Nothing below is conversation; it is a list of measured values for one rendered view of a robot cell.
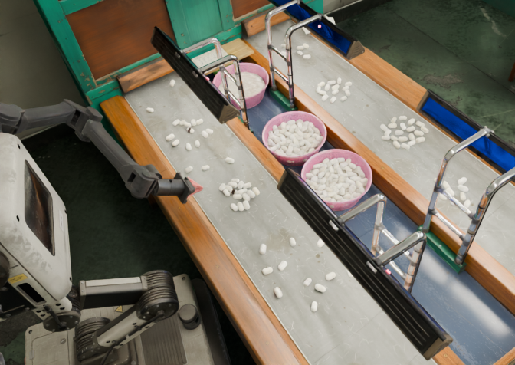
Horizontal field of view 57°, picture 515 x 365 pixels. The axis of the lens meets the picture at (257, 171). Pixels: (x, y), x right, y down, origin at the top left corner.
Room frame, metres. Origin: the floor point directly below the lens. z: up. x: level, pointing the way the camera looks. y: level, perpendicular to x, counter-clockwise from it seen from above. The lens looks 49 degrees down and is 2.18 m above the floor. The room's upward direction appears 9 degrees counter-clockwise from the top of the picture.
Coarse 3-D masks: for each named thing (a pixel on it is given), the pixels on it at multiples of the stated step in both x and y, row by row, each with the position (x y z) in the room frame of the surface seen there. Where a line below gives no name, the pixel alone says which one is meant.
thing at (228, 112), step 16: (160, 32) 1.74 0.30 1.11; (160, 48) 1.69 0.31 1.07; (176, 48) 1.60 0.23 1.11; (176, 64) 1.55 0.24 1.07; (192, 64) 1.49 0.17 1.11; (192, 80) 1.43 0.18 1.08; (208, 80) 1.42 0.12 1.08; (208, 96) 1.32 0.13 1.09; (224, 96) 1.33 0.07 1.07; (224, 112) 1.22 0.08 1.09
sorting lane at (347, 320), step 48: (144, 96) 1.82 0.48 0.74; (192, 96) 1.76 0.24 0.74; (192, 144) 1.44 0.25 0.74; (240, 144) 1.40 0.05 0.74; (240, 240) 0.93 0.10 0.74; (288, 240) 0.89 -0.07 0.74; (288, 288) 0.71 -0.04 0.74; (336, 288) 0.68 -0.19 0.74; (336, 336) 0.53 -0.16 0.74; (384, 336) 0.51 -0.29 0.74
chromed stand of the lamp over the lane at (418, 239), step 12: (360, 204) 0.73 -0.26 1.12; (372, 204) 0.73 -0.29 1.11; (384, 204) 0.75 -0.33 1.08; (348, 216) 0.70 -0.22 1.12; (336, 228) 0.68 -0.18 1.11; (384, 228) 0.74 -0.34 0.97; (372, 240) 0.76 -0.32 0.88; (396, 240) 0.69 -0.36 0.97; (408, 240) 0.60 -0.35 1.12; (420, 240) 0.60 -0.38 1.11; (372, 252) 0.75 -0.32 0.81; (384, 252) 0.58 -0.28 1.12; (396, 252) 0.57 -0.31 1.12; (408, 252) 0.65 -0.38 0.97; (420, 252) 0.61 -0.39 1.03; (384, 264) 0.55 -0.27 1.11; (408, 276) 0.62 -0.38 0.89; (408, 288) 0.61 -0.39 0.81
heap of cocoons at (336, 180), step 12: (312, 168) 1.21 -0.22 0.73; (324, 168) 1.19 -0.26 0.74; (336, 168) 1.18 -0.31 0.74; (348, 168) 1.17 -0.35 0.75; (360, 168) 1.16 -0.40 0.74; (312, 180) 1.14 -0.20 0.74; (324, 180) 1.13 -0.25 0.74; (336, 180) 1.13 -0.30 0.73; (348, 180) 1.11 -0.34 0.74; (360, 180) 1.10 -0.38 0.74; (324, 192) 1.07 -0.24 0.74; (336, 192) 1.07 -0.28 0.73; (348, 192) 1.06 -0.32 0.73; (360, 192) 1.05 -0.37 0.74
